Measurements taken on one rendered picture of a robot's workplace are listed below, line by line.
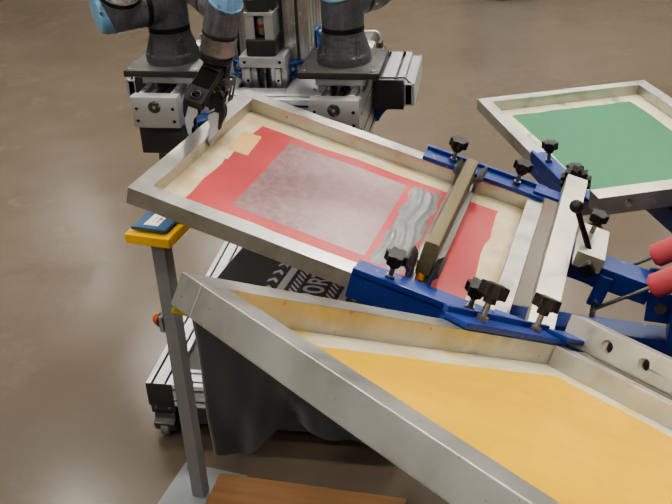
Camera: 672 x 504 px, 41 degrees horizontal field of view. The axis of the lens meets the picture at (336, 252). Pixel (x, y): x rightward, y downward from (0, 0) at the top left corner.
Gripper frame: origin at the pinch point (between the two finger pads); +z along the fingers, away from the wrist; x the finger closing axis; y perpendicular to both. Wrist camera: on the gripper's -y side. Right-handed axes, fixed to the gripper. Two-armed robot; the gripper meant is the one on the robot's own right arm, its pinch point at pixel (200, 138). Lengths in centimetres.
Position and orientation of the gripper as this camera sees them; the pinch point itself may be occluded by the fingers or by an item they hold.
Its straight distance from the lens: 208.6
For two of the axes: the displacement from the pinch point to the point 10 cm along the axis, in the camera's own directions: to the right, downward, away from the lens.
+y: 3.2, -4.8, 8.2
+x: -9.2, -3.5, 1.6
